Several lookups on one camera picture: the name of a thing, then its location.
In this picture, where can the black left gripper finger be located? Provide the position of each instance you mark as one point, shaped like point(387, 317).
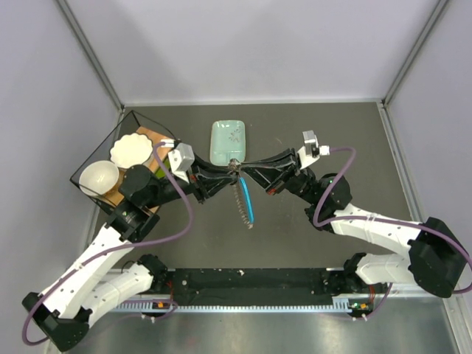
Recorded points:
point(206, 169)
point(214, 185)

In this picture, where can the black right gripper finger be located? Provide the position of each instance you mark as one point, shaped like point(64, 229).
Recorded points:
point(281, 160)
point(269, 179)

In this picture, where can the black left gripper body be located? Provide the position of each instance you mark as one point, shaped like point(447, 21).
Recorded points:
point(196, 184)

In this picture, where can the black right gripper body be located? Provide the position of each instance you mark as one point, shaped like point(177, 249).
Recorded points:
point(290, 170)

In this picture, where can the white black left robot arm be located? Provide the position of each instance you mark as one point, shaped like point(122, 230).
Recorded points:
point(72, 304)

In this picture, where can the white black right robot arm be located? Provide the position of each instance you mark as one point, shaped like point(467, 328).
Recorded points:
point(426, 254)

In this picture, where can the light blue rectangular tray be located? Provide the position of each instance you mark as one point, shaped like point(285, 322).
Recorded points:
point(227, 142)

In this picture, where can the green plate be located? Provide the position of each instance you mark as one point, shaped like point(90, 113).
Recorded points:
point(160, 173)

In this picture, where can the white fluted bowl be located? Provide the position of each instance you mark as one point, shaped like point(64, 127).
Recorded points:
point(130, 150)

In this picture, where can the wooden shelf board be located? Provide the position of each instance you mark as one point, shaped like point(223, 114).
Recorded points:
point(114, 196)

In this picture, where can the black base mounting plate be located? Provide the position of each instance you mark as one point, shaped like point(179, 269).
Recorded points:
point(314, 280)

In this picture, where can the white round bowl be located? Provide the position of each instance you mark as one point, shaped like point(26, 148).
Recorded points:
point(99, 178)

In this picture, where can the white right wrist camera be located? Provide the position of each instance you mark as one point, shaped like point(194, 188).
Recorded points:
point(311, 151)

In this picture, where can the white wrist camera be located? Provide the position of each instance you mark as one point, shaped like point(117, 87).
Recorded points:
point(311, 151)
point(181, 158)

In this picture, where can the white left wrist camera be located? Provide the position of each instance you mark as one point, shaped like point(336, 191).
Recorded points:
point(181, 158)

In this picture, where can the black wire shelf rack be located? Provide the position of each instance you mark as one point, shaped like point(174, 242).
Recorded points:
point(127, 124)

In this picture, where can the aluminium frame post left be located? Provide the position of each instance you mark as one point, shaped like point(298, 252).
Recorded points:
point(83, 42)

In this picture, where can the aluminium frame post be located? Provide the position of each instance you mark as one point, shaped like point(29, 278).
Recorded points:
point(433, 19)
point(83, 42)

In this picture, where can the aluminium frame post right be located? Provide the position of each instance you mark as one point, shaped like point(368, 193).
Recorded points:
point(433, 19)

